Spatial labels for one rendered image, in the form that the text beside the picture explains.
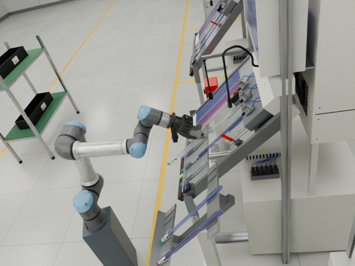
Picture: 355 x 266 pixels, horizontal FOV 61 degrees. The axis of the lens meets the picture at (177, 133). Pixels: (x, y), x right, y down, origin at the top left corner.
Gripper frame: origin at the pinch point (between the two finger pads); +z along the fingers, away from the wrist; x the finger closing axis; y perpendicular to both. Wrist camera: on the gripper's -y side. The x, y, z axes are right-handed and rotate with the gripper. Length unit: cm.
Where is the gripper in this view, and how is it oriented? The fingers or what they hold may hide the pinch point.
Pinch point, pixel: (202, 136)
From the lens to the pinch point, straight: 157.7
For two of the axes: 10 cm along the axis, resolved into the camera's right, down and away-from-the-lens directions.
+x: 0.3, -6.9, 7.2
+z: 9.2, 3.1, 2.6
